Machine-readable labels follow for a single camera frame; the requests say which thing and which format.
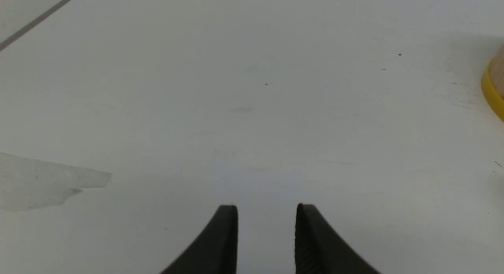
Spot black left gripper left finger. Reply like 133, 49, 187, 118
162, 205, 238, 274

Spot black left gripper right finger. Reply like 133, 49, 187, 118
295, 203, 378, 274

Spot yellow-rimmed bamboo steamer basket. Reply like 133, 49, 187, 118
481, 46, 504, 121

